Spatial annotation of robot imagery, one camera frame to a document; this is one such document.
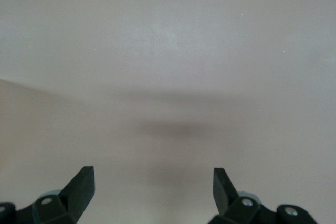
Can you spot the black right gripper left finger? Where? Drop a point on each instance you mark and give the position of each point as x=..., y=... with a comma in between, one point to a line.
x=76, y=195

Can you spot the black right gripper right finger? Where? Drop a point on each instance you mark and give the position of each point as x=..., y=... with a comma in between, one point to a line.
x=223, y=195

